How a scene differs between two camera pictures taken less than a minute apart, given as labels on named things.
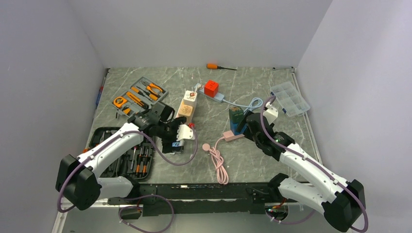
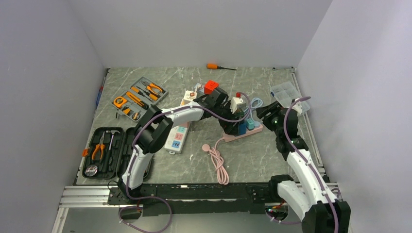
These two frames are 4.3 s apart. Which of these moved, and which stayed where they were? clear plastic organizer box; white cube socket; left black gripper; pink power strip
Moved: left black gripper
Stayed: pink power strip; clear plastic organizer box; white cube socket
